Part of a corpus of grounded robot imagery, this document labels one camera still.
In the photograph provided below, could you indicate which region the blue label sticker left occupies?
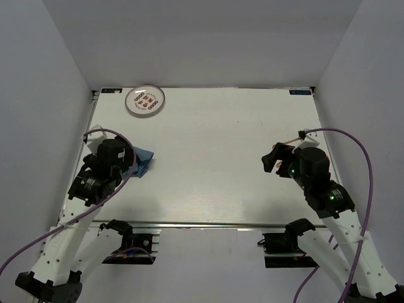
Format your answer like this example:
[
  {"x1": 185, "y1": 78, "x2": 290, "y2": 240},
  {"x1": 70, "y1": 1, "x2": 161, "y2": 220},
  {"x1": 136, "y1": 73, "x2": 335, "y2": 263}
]
[{"x1": 100, "y1": 88, "x2": 122, "y2": 94}]

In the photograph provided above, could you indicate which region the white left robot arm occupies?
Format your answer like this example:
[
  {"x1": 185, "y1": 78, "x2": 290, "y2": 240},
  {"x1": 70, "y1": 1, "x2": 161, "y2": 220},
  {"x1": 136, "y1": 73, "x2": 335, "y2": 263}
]
[{"x1": 15, "y1": 136, "x2": 136, "y2": 302}]

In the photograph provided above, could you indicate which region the blue label sticker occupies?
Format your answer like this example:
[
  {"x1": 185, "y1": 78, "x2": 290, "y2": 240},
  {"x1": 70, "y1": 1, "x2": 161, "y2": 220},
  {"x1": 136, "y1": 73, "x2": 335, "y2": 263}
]
[
  {"x1": 289, "y1": 90, "x2": 312, "y2": 95},
  {"x1": 100, "y1": 88, "x2": 122, "y2": 94}
]

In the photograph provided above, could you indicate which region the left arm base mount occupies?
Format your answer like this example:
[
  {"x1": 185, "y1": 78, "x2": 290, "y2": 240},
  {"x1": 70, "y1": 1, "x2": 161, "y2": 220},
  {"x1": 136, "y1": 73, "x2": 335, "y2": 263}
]
[{"x1": 103, "y1": 228, "x2": 160, "y2": 265}]

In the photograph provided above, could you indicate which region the blue cloth placemat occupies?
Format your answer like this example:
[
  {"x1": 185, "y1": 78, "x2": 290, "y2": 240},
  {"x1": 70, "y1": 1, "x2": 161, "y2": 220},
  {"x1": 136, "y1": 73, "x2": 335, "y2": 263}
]
[{"x1": 121, "y1": 146, "x2": 154, "y2": 179}]

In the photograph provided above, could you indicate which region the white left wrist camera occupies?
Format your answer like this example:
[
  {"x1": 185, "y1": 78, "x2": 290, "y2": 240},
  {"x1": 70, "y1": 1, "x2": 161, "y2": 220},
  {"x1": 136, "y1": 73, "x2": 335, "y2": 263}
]
[{"x1": 81, "y1": 131, "x2": 107, "y2": 155}]

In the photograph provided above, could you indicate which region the white plate with red characters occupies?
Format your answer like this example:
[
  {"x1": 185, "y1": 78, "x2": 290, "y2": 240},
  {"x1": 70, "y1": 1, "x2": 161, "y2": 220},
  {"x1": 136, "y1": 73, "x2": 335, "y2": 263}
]
[{"x1": 124, "y1": 85, "x2": 165, "y2": 117}]

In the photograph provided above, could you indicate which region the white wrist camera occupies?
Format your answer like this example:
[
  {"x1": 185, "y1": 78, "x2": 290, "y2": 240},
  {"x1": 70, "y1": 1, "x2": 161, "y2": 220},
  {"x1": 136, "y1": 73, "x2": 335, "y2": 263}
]
[
  {"x1": 81, "y1": 131, "x2": 107, "y2": 155},
  {"x1": 292, "y1": 129, "x2": 320, "y2": 153}
]

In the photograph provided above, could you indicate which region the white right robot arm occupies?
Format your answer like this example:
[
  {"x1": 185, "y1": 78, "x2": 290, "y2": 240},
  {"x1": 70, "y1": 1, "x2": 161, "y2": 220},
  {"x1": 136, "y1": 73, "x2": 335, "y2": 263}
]
[{"x1": 261, "y1": 143, "x2": 403, "y2": 302}]

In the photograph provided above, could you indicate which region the blue label sticker right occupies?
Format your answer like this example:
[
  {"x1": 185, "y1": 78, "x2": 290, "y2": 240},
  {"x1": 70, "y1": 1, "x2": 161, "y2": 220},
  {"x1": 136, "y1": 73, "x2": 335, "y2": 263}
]
[{"x1": 289, "y1": 90, "x2": 312, "y2": 95}]

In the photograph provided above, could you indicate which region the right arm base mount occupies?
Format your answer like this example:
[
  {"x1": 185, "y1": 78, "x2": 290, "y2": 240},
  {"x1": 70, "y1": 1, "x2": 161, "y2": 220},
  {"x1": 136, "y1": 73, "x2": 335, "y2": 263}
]
[{"x1": 257, "y1": 233, "x2": 317, "y2": 268}]

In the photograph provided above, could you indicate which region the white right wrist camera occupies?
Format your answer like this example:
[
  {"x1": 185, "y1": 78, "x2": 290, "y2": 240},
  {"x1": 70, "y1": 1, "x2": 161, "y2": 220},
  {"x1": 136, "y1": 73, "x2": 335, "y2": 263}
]
[{"x1": 292, "y1": 129, "x2": 320, "y2": 153}]

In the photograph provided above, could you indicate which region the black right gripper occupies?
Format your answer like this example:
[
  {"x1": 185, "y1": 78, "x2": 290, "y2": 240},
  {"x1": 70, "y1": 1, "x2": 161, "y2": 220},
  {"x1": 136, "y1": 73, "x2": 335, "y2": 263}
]
[{"x1": 261, "y1": 142, "x2": 310, "y2": 189}]

